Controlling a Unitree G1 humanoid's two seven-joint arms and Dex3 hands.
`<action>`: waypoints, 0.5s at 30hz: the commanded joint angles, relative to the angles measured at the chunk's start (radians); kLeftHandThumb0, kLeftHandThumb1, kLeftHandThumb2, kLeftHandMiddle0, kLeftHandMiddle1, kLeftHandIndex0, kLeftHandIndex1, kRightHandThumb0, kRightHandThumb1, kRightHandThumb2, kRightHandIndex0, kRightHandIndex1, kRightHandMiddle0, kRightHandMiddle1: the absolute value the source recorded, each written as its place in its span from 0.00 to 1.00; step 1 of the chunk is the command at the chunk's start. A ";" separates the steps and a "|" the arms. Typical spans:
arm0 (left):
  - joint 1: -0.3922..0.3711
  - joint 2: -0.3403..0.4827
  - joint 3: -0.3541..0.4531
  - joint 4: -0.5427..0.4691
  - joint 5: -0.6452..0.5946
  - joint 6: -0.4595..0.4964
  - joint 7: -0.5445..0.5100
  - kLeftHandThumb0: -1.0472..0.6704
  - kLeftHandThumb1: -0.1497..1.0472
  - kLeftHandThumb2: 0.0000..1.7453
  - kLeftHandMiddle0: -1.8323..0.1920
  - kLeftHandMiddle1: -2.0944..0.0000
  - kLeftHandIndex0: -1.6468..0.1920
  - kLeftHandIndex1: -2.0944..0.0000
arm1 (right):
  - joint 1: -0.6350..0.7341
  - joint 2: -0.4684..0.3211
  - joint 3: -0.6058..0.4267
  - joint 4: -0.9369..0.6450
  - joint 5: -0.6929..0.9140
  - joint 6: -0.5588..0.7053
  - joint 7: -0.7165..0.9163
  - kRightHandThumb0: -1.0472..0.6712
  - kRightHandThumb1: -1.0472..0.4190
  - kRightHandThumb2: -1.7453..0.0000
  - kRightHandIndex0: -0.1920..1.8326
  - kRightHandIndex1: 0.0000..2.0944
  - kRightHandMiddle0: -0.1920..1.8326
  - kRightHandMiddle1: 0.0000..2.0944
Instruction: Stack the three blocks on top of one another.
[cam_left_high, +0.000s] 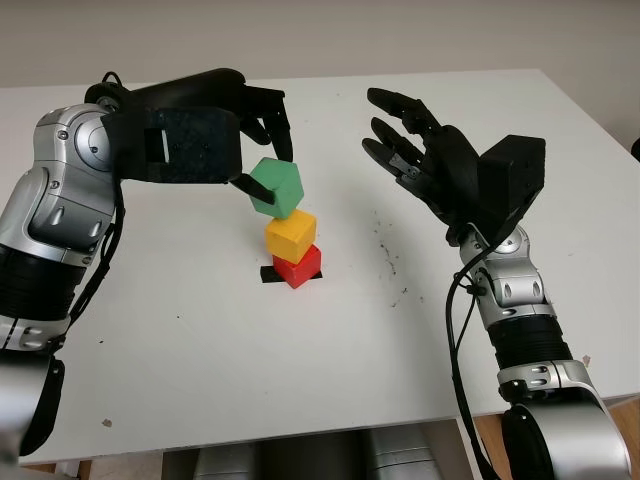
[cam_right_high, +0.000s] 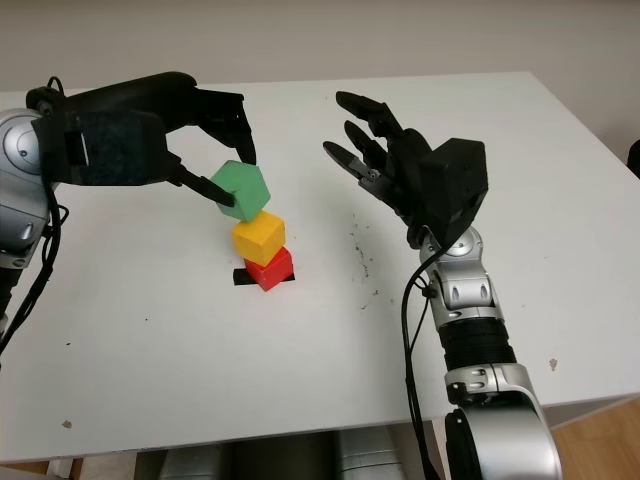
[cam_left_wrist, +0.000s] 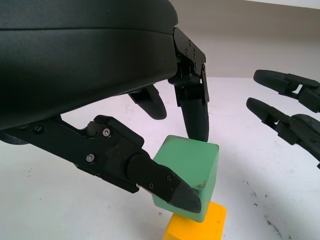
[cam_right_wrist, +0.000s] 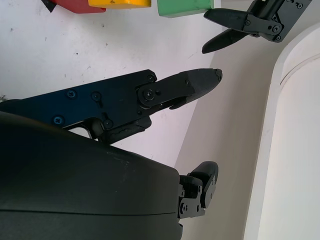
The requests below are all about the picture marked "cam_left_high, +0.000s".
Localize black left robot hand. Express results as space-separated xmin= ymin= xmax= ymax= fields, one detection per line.
xmin=117 ymin=67 xmax=296 ymax=206

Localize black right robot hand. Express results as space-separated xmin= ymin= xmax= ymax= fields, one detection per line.
xmin=360 ymin=87 xmax=483 ymax=247

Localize green wooden block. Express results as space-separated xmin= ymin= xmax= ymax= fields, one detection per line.
xmin=248 ymin=157 xmax=305 ymax=220

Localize yellow wooden block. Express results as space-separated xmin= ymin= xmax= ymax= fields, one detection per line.
xmin=264 ymin=208 xmax=319 ymax=265

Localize red wooden block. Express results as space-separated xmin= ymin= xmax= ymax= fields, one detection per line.
xmin=272 ymin=243 xmax=323 ymax=290

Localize black tape strip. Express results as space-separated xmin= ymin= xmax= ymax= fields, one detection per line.
xmin=259 ymin=265 xmax=327 ymax=286

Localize white table leg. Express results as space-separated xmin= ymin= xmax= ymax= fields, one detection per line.
xmin=52 ymin=458 xmax=84 ymax=480
xmin=457 ymin=417 xmax=480 ymax=480

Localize grey robot lower body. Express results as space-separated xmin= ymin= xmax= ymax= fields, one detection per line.
xmin=192 ymin=423 xmax=457 ymax=480

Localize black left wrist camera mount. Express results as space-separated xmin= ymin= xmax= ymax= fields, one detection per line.
xmin=105 ymin=104 xmax=245 ymax=187

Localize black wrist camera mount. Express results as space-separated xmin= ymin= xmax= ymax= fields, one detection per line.
xmin=475 ymin=133 xmax=547 ymax=249
xmin=105 ymin=104 xmax=245 ymax=187

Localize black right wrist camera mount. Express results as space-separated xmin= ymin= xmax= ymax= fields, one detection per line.
xmin=475 ymin=133 xmax=547 ymax=249

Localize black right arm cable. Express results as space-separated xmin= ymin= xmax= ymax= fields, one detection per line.
xmin=445 ymin=234 xmax=501 ymax=480

